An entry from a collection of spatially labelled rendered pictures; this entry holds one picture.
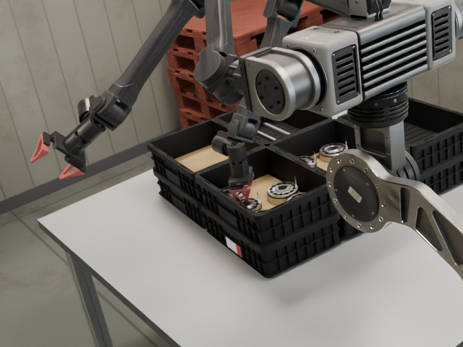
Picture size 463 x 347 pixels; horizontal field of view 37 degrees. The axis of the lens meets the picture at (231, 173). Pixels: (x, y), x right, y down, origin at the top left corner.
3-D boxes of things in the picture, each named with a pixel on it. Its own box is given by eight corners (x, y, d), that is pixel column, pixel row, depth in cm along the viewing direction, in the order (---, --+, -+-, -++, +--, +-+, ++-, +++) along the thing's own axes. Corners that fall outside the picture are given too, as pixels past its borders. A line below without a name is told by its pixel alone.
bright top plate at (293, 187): (304, 189, 221) (304, 187, 221) (279, 201, 217) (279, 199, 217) (286, 180, 229) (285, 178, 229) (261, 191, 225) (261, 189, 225)
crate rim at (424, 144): (478, 124, 232) (478, 118, 231) (413, 153, 220) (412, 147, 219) (396, 98, 264) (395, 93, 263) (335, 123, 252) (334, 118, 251)
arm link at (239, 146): (233, 146, 205) (247, 140, 207) (220, 140, 210) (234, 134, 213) (236, 166, 208) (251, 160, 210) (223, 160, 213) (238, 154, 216)
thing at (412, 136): (477, 149, 236) (477, 119, 231) (414, 180, 224) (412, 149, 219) (397, 122, 268) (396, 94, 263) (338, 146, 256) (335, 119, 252)
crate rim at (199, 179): (339, 187, 208) (338, 180, 207) (257, 224, 196) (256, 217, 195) (268, 151, 240) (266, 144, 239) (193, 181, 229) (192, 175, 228)
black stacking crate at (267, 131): (337, 146, 257) (334, 119, 252) (271, 175, 245) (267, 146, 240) (278, 121, 289) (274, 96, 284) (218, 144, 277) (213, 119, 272)
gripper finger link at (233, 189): (232, 211, 213) (227, 184, 209) (235, 200, 220) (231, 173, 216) (253, 209, 212) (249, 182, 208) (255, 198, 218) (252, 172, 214)
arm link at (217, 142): (237, 120, 204) (258, 126, 210) (215, 112, 213) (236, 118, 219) (225, 158, 206) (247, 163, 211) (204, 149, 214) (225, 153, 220)
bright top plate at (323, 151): (353, 149, 242) (353, 148, 241) (330, 159, 238) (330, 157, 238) (337, 141, 250) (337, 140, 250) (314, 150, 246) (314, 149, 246)
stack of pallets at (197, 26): (311, 89, 553) (297, -22, 515) (392, 109, 487) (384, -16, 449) (178, 146, 492) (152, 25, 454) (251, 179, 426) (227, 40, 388)
